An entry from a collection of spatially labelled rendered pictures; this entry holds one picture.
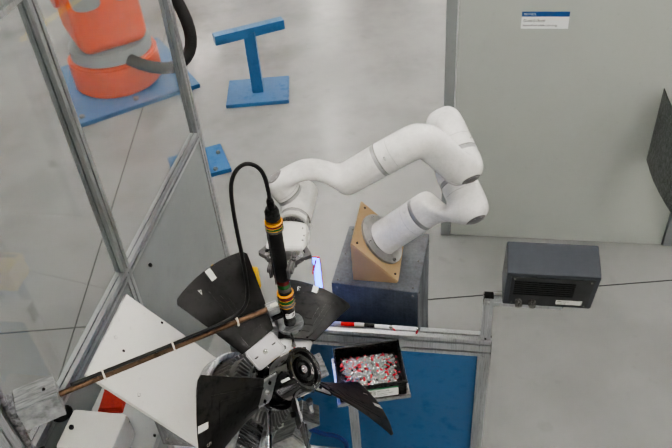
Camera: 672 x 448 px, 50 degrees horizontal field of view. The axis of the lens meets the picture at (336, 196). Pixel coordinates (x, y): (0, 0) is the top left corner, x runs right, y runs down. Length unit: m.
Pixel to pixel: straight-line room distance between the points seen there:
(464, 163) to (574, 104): 1.74
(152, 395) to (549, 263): 1.14
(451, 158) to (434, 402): 1.14
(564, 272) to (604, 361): 1.46
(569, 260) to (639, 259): 1.92
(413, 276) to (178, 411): 0.96
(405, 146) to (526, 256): 0.56
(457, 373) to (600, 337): 1.21
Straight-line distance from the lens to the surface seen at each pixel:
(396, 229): 2.43
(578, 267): 2.18
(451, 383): 2.66
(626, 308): 3.83
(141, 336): 2.00
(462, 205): 2.29
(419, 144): 1.83
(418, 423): 2.88
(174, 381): 2.01
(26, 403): 1.83
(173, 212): 3.02
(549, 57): 3.46
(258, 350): 1.94
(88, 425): 2.30
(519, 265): 2.16
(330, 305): 2.15
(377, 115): 5.04
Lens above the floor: 2.74
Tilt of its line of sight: 39 degrees down
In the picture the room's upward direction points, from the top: 5 degrees counter-clockwise
